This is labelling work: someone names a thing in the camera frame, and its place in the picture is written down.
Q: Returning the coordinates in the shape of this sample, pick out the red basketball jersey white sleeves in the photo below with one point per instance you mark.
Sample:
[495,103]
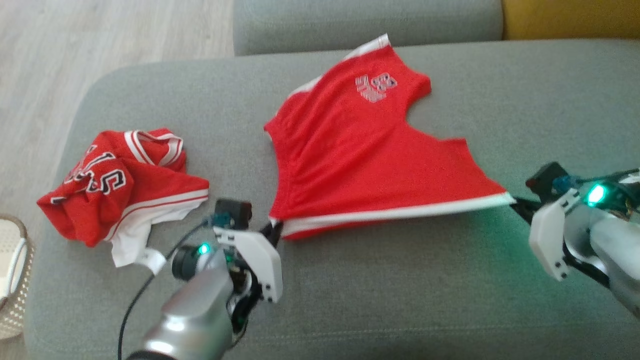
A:
[115,195]

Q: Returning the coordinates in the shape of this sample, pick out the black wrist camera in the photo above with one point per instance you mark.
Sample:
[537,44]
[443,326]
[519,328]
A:
[547,177]
[235,210]

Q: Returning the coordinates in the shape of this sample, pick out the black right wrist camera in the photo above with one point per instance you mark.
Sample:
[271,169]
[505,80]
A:
[547,177]

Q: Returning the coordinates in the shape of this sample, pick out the grey sofa back cushion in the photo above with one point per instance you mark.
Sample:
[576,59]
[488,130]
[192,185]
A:
[365,25]

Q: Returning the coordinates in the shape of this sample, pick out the red shorts white trim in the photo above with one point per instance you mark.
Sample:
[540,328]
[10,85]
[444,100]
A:
[360,155]

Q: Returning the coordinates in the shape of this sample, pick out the grey sofa seat cushion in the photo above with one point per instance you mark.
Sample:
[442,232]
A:
[400,290]

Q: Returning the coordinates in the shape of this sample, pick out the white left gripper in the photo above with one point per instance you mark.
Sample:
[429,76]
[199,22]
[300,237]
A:
[255,260]

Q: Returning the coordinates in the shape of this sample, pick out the yellow cushion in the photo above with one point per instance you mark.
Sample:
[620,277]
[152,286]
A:
[570,17]

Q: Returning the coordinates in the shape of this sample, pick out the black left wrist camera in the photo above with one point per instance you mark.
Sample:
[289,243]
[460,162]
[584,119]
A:
[235,210]

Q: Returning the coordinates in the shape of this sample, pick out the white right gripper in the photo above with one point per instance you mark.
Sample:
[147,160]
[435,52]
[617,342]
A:
[547,235]

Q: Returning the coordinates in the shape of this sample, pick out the woven laundry basket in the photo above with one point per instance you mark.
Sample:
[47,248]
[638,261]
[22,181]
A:
[12,280]

